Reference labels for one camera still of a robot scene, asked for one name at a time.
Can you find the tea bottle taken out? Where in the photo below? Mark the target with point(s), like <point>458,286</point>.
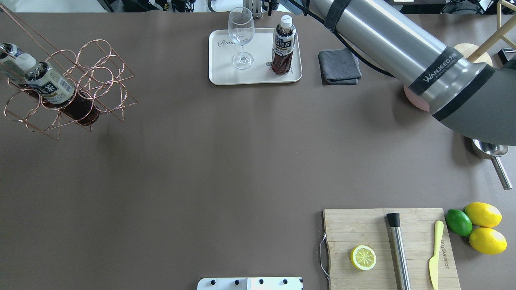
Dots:
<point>284,37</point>

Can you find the copper wire bottle basket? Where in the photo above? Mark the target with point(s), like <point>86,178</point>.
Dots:
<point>96,69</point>

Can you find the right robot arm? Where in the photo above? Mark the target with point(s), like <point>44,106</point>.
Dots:
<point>474,100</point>

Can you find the cream rabbit tray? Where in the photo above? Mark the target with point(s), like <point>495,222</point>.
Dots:
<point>221,70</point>

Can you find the grey folded cloth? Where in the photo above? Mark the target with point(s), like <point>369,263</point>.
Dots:
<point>339,67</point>

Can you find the bamboo cutting board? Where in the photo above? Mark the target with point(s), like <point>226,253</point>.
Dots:
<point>347,228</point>

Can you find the clear wine glass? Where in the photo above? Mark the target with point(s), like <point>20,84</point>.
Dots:
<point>241,30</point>

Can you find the half lemon slice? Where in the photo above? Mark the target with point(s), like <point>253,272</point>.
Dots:
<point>363,257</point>

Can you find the pink bowl with ice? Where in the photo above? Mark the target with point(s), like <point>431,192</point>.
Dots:
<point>416,100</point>

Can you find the steel muddler black tip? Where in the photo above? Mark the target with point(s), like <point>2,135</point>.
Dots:
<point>394,223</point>

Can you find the yellow plastic knife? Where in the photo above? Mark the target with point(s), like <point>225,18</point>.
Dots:
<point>433,263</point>

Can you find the green lime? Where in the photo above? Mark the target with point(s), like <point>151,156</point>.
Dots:
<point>458,222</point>

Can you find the steel ice scoop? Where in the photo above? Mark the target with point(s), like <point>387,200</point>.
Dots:
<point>493,152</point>

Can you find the wooden glass drying rack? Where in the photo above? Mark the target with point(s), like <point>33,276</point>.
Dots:
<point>477,54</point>

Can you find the yellow lemon upper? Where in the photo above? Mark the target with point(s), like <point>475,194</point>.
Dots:
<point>483,214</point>

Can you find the yellow lemon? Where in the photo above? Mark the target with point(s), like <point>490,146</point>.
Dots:
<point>483,214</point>
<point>487,241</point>

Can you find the yellow lemon lower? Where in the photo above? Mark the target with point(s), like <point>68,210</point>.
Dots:
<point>487,241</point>

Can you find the black mirror tray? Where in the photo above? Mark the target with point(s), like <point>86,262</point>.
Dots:
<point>505,53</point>

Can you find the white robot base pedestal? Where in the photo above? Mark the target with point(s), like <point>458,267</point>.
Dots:
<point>251,283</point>

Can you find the tea bottle near pedestal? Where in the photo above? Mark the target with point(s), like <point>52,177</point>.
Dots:
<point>57,90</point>

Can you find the tea bottle by handle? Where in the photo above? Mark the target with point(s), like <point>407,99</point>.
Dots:
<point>8,67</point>

